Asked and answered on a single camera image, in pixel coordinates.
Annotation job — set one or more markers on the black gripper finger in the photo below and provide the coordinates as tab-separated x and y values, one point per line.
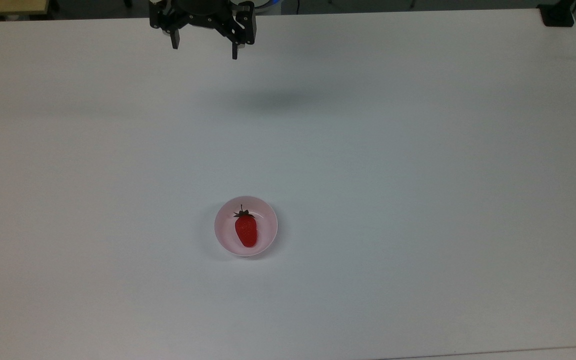
174	40
235	51

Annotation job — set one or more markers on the red strawberry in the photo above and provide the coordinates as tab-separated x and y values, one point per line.
246	231

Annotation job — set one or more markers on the black table clamp mount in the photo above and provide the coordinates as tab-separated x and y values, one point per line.
557	15

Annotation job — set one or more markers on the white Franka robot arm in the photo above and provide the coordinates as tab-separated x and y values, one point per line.
268	2

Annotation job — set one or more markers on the pink plastic bowl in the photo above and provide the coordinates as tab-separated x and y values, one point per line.
268	220

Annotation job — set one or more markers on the wooden table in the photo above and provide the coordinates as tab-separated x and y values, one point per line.
3	6

